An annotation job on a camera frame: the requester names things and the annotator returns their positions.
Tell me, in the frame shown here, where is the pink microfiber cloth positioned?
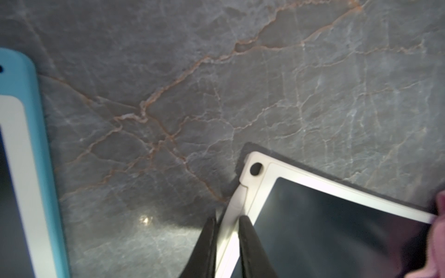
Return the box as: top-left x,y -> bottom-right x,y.
405,191 -> 445,278

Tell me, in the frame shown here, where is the white drawing tablet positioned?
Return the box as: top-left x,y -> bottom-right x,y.
239,152 -> 436,278

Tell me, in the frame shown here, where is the white stylus pen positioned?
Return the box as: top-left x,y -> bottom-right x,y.
215,185 -> 248,278

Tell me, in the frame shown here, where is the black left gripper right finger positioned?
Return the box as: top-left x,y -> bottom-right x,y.
238,215 -> 278,278

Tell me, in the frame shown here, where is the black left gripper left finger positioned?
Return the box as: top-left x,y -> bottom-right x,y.
179,216 -> 219,278

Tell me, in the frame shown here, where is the large blue drawing tablet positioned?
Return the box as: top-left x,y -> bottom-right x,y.
1,48 -> 70,278

